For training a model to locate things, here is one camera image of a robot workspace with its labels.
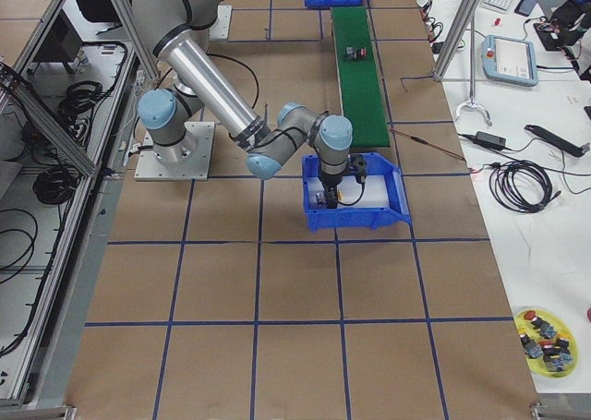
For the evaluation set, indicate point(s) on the blue right storage bin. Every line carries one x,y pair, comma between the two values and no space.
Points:
347,214

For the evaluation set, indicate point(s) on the teach pendant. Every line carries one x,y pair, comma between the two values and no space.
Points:
509,60

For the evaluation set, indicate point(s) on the yellow push button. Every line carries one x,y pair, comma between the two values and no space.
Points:
321,200

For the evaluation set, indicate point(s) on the aluminium frame post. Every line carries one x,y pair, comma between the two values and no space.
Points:
460,22

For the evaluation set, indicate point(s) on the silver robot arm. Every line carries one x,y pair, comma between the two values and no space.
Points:
173,31

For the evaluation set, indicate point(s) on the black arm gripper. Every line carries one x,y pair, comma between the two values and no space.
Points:
331,181

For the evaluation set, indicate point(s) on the yellow plate of buttons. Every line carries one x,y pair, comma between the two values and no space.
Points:
549,347

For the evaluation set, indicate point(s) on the red push button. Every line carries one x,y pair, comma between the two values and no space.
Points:
355,53

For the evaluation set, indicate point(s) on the white foam pad right bin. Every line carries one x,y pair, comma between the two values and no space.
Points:
375,194

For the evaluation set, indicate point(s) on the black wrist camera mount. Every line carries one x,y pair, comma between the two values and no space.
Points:
358,167

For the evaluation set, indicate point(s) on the green conveyor belt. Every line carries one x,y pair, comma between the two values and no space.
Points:
360,87

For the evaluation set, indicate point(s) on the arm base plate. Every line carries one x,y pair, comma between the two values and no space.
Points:
221,28
188,159

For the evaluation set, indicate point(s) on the black power adapter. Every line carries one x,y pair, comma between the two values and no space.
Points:
490,141

